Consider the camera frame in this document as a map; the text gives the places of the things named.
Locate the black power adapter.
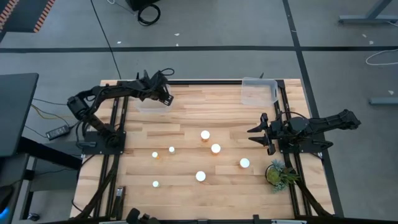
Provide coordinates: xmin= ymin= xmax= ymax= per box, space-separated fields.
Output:
xmin=45 ymin=124 xmax=71 ymax=141

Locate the yellow cable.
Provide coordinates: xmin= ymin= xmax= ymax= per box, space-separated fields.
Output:
xmin=30 ymin=104 xmax=74 ymax=121

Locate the white floor cable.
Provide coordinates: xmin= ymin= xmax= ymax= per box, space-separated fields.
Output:
xmin=365 ymin=48 xmax=398 ymax=66

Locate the small potted succulent plant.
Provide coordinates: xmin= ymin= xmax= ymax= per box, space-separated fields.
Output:
xmin=264 ymin=159 xmax=301 ymax=194

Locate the black table-level camera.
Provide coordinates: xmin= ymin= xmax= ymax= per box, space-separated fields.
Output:
xmin=126 ymin=207 xmax=161 ymax=224

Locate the dark desk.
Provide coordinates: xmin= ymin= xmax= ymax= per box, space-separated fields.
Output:
xmin=0 ymin=73 xmax=40 ymax=158

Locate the gray table leg frame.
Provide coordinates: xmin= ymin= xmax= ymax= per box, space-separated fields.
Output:
xmin=338 ymin=0 xmax=398 ymax=25

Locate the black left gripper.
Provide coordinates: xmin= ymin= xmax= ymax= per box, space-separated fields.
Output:
xmin=136 ymin=70 xmax=174 ymax=107

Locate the dark mat with orange stripes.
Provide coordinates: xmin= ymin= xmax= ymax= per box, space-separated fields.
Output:
xmin=0 ymin=0 xmax=56 ymax=34

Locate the gray metal bar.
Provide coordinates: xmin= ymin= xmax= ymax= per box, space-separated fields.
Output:
xmin=369 ymin=96 xmax=398 ymax=106

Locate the long black floor cable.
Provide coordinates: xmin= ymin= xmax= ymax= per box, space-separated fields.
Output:
xmin=90 ymin=0 xmax=122 ymax=80

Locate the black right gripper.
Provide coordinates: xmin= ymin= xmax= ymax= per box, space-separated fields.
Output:
xmin=247 ymin=113 xmax=292 ymax=156

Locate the gray desk cabinet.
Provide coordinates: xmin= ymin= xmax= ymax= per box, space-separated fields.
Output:
xmin=29 ymin=157 xmax=82 ymax=192

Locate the black equipment box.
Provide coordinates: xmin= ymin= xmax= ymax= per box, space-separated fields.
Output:
xmin=126 ymin=0 xmax=161 ymax=12

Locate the coiled black cable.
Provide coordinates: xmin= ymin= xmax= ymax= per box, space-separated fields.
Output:
xmin=136 ymin=3 xmax=162 ymax=27

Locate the clear plastic bin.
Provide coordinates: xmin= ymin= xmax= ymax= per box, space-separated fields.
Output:
xmin=241 ymin=77 xmax=279 ymax=108
xmin=134 ymin=83 xmax=174 ymax=114

